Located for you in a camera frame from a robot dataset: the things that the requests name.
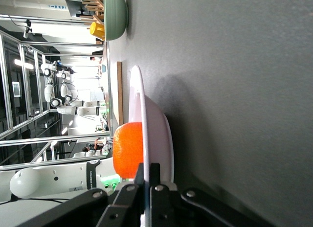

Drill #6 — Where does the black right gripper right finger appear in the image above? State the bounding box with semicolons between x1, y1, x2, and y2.
149;162;181;227

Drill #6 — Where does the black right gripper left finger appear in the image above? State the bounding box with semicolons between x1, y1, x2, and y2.
96;162;145;227

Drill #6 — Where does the orange fruit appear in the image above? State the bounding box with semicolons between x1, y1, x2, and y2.
112;122;144;180

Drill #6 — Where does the white round plate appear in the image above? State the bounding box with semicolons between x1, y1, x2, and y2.
128;65;175;227

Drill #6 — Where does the wooden cutting board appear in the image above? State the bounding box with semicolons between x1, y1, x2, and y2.
116;61;124;126

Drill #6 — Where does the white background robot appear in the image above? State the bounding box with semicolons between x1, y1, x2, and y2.
40;60;108;116

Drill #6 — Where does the yellow cup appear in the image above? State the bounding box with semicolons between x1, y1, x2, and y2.
89;21;106;41

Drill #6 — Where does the light green bowl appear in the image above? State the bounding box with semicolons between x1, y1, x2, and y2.
103;0;129;42

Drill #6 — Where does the wooden peg drying rack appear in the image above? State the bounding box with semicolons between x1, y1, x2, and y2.
80;0;105;26

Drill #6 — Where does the aluminium frame cage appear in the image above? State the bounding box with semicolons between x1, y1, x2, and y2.
0;0;111;171

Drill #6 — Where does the wall mounted screen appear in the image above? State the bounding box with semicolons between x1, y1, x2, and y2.
12;81;22;98

